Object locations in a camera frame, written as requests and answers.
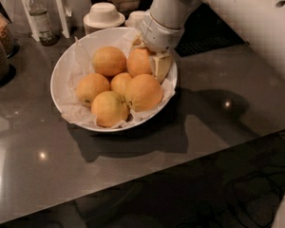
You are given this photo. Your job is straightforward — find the black rubber mat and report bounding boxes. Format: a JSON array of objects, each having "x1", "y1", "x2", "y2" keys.
[{"x1": 175, "y1": 4, "x2": 244, "y2": 57}]

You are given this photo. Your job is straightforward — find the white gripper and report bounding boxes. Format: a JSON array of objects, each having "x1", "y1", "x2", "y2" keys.
[{"x1": 131, "y1": 11, "x2": 184, "y2": 83}]

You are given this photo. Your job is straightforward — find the orange middle small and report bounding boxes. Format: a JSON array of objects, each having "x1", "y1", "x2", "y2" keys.
[{"x1": 110, "y1": 72, "x2": 132, "y2": 95}]

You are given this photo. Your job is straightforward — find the white acrylic sign holder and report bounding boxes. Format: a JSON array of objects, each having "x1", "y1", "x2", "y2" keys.
[{"x1": 21, "y1": 0, "x2": 70, "y2": 42}]

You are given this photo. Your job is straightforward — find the upturned white bowl stack left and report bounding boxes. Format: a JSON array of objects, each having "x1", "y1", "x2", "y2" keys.
[{"x1": 84, "y1": 2, "x2": 125, "y2": 34}]

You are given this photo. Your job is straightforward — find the white paper bowl liner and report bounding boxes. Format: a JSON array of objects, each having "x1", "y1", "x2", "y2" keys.
[{"x1": 50, "y1": 28, "x2": 177, "y2": 132}]

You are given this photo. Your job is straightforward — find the orange front right large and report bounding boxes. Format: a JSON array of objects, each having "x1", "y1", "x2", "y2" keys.
[{"x1": 124, "y1": 74, "x2": 163, "y2": 112}]

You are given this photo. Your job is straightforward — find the orange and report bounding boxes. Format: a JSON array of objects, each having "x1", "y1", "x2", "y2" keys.
[
  {"x1": 92, "y1": 47, "x2": 126, "y2": 76},
  {"x1": 91, "y1": 91, "x2": 129, "y2": 127},
  {"x1": 126, "y1": 47, "x2": 152, "y2": 77},
  {"x1": 75, "y1": 73, "x2": 110, "y2": 106}
]

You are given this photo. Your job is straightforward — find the large white bowl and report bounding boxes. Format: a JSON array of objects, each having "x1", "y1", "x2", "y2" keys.
[{"x1": 50, "y1": 28, "x2": 178, "y2": 132}]

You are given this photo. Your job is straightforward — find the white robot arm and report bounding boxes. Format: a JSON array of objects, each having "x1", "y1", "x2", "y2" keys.
[{"x1": 140, "y1": 0, "x2": 285, "y2": 80}]

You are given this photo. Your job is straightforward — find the black floor cable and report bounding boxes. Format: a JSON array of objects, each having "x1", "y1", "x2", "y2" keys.
[{"x1": 223, "y1": 168, "x2": 285, "y2": 228}]

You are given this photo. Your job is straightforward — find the glass bottle black cap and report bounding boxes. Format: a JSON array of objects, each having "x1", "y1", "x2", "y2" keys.
[{"x1": 27, "y1": 0, "x2": 58, "y2": 47}]

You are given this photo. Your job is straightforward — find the upturned white bowl right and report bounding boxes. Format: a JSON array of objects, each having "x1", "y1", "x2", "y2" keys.
[{"x1": 124, "y1": 10, "x2": 145, "y2": 28}]

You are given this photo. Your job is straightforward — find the cereal jar upper left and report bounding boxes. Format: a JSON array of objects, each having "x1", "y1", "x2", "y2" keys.
[{"x1": 0, "y1": 13, "x2": 14, "y2": 56}]

